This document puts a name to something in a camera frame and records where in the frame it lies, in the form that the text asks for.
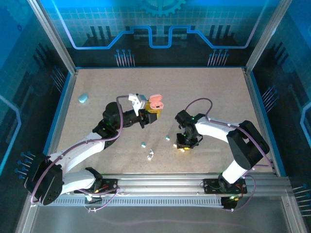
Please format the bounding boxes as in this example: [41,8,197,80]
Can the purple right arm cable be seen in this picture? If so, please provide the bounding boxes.
[185,98,273,213]

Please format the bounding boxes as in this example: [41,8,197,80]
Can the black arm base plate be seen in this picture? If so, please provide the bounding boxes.
[74,179,120,195]
[203,178,248,195]

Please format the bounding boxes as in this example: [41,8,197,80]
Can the aluminium frame post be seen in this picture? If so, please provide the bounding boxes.
[244,0,294,73]
[27,0,78,75]

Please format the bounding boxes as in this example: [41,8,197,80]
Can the aluminium side rail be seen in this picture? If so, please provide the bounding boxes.
[242,67,279,175]
[40,69,78,177]

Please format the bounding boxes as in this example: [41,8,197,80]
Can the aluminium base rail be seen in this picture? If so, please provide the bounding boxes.
[31,172,291,192]

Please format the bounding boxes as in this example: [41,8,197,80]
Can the grey metal panel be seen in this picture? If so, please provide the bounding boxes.
[14,189,307,233]

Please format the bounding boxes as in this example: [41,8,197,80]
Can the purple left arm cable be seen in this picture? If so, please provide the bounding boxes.
[30,95,122,213]

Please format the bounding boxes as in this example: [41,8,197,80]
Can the pink earbud charging case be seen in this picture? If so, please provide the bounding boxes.
[148,94,164,110]

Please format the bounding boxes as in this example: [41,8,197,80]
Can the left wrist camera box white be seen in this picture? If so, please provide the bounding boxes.
[128,93,148,110]

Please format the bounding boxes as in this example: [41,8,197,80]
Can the grey slotted cable duct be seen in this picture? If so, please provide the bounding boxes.
[38,198,224,207]

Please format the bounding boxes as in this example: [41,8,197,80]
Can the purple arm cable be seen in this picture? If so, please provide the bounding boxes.
[30,95,122,213]
[185,98,273,213]

